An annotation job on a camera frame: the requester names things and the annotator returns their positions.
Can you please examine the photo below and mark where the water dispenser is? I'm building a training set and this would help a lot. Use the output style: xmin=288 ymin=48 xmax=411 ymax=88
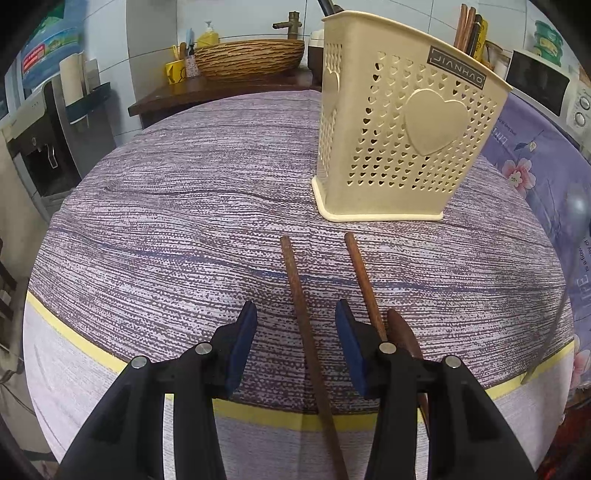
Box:
xmin=3 ymin=76 xmax=116 ymax=222

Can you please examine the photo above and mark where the metal spoon wooden handle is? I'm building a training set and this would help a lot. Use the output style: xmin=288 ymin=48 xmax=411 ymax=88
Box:
xmin=387 ymin=308 xmax=430 ymax=435

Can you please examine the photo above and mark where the white microwave oven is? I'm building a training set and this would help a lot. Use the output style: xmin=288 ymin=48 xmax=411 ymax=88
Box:
xmin=505 ymin=50 xmax=590 ymax=149

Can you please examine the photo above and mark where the cream perforated utensil holder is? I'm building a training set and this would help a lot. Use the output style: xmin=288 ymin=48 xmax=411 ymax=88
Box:
xmin=311 ymin=11 xmax=511 ymax=222

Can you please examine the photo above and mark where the purple floral cloth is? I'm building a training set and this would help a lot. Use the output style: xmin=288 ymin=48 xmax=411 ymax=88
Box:
xmin=481 ymin=93 xmax=590 ymax=390

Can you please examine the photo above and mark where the yellow soap bottle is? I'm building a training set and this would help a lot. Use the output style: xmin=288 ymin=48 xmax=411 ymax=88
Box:
xmin=195 ymin=20 xmax=221 ymax=49

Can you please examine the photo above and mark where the yellow cup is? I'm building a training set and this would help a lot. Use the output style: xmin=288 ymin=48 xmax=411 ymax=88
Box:
xmin=164 ymin=60 xmax=187 ymax=85

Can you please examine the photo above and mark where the brass faucet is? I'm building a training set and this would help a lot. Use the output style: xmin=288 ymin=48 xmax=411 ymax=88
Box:
xmin=273 ymin=11 xmax=301 ymax=40

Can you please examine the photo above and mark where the black gold-tipped chopstick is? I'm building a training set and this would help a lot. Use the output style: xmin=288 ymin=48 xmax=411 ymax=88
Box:
xmin=466 ymin=14 xmax=483 ymax=58

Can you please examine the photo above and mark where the woven basket sink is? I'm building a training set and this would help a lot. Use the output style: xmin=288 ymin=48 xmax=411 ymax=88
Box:
xmin=194 ymin=39 xmax=304 ymax=80

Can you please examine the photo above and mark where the brown chopstick in holder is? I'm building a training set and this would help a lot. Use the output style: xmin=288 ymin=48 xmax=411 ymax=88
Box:
xmin=454 ymin=4 xmax=469 ymax=50

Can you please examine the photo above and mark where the dark wooden counter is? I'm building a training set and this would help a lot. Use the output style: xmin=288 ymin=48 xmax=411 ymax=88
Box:
xmin=128 ymin=68 xmax=322 ymax=128

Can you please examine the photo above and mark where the blue water bottle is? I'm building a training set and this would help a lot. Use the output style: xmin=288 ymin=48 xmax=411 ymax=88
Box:
xmin=20 ymin=0 xmax=87 ymax=90

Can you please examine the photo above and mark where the purple striped tablecloth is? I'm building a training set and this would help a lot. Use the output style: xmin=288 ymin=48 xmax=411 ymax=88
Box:
xmin=24 ymin=91 xmax=573 ymax=479

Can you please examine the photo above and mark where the brown chopstick pair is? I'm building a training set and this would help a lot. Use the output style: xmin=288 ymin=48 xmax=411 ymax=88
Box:
xmin=280 ymin=235 xmax=349 ymax=479
xmin=345 ymin=232 xmax=388 ymax=342

